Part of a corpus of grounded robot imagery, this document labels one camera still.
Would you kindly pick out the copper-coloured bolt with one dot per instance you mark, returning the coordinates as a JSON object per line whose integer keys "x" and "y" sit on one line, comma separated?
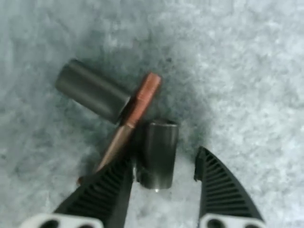
{"x": 133, "y": 116}

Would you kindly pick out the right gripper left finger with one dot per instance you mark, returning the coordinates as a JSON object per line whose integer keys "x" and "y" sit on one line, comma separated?
{"x": 104, "y": 197}

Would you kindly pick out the dark metal sleeve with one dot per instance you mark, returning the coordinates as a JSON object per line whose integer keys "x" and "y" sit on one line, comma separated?
{"x": 158, "y": 154}
{"x": 91, "y": 91}

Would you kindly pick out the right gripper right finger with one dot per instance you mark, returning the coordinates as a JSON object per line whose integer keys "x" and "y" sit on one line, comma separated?
{"x": 221, "y": 190}

